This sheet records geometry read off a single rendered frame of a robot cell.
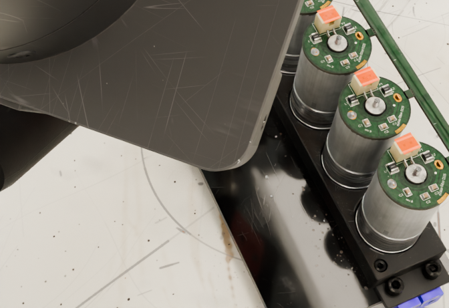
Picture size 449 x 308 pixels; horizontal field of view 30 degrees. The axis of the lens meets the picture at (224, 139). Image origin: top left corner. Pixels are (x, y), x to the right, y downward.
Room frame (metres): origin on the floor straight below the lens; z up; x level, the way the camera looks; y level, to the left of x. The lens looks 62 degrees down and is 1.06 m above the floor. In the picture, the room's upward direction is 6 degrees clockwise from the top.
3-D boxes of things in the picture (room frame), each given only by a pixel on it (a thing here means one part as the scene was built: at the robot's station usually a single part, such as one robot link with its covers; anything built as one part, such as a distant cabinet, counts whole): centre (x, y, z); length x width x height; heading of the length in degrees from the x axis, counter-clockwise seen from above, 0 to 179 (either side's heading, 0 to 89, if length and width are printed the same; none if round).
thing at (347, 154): (0.15, -0.05, 0.79); 0.02 x 0.02 x 0.05
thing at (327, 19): (0.18, -0.03, 0.82); 0.01 x 0.01 x 0.01; 29
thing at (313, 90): (0.17, -0.04, 0.79); 0.02 x 0.02 x 0.05
